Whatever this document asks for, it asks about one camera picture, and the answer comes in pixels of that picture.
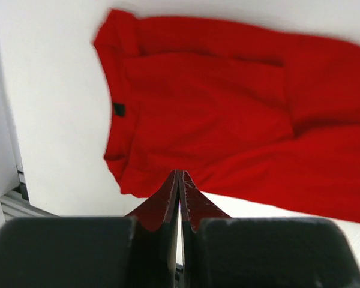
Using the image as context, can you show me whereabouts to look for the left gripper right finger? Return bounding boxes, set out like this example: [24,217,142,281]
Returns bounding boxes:
[179,171,360,287]

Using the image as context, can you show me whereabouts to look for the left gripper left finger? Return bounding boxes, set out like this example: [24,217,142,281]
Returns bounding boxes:
[0,172,179,287]

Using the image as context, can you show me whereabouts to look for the red t-shirt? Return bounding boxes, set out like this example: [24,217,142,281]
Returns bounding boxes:
[94,9,360,223]

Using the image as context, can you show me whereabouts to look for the aluminium front rail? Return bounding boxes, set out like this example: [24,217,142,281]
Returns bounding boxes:
[0,183,55,222]

